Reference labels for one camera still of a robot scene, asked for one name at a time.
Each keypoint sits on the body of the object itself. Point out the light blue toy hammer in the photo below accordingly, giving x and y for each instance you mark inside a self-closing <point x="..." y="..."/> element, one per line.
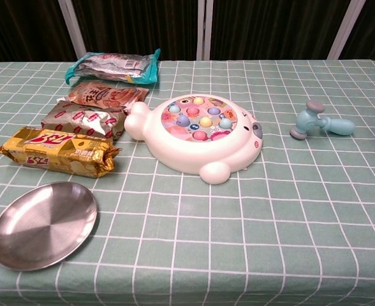
<point x="308" y="122"/>

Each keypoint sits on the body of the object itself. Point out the teal clear snack bag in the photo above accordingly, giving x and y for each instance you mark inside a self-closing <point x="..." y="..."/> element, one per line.
<point x="111" y="67"/>

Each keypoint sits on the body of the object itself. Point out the green checked tablecloth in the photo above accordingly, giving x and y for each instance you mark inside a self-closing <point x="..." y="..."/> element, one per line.
<point x="238" y="223"/>

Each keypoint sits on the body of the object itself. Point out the white metal frame post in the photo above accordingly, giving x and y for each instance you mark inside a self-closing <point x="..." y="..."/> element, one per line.
<point x="209" y="28"/>
<point x="73" y="28"/>
<point x="201" y="28"/>
<point x="345" y="28"/>

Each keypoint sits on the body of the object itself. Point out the silver red snack pack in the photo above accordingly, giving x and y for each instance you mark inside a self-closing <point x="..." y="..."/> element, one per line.
<point x="82" y="119"/>

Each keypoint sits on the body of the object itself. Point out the orange snack pack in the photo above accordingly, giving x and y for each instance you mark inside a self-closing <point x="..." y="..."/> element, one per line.
<point x="107" y="94"/>

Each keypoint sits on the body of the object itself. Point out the gold biscuit pack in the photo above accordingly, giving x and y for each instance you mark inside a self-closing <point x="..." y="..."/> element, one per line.
<point x="60" y="151"/>

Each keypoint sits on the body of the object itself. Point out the whack-a-mole toy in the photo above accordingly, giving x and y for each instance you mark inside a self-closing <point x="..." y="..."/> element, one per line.
<point x="181" y="150"/>

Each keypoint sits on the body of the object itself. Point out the dark brown curtain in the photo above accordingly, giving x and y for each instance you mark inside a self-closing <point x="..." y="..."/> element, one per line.
<point x="136" y="25"/>

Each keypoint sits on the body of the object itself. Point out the round stainless steel plate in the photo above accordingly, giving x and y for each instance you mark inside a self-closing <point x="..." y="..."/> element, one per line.
<point x="44" y="226"/>

